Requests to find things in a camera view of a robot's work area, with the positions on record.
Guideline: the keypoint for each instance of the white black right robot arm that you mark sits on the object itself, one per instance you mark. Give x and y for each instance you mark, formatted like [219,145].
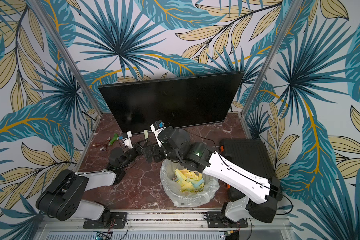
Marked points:
[261,195]

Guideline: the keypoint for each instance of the aluminium corner post left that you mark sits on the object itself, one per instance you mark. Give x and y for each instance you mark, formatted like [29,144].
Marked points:
[61,47]

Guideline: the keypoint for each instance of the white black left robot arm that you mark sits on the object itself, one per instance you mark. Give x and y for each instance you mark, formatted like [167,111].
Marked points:
[63,198]

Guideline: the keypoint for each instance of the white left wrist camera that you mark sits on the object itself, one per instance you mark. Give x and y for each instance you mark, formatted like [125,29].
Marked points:
[125,139]

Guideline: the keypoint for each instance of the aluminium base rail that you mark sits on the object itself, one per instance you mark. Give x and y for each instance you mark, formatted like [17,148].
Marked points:
[176,224]

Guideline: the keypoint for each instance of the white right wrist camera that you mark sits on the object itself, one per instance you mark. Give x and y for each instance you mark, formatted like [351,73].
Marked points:
[156,128]

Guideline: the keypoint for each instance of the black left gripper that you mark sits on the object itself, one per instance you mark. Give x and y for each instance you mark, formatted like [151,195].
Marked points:
[145,144]

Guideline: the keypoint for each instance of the black computer monitor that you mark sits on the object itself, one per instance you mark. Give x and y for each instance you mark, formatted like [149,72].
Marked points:
[178,102]

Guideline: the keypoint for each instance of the aluminium corner post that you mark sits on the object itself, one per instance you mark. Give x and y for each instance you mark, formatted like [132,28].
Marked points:
[61,47]
[287,21]

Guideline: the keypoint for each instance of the green sticky note bottom edge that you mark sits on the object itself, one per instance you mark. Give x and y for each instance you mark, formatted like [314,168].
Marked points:
[146,134]

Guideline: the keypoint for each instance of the bin with clear plastic liner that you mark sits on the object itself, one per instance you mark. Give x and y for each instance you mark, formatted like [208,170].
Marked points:
[186,199]

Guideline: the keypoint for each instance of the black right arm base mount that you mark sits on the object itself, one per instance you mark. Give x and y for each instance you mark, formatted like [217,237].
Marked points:
[220,220]

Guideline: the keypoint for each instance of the aluminium corner post right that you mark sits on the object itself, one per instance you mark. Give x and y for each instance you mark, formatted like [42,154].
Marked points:
[287,21]

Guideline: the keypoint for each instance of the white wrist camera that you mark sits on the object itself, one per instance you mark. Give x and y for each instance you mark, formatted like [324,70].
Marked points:
[156,128]
[125,139]

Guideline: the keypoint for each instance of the black plastic tool case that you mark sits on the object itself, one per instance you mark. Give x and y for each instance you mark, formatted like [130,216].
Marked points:
[250,155]

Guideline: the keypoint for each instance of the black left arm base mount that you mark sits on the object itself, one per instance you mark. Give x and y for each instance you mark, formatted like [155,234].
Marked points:
[109,220]

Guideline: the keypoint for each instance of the pile of coloured paper strips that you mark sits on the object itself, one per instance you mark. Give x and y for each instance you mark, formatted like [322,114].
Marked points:
[189,181]

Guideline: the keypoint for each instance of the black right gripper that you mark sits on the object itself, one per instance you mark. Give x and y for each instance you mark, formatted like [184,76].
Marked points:
[156,151]

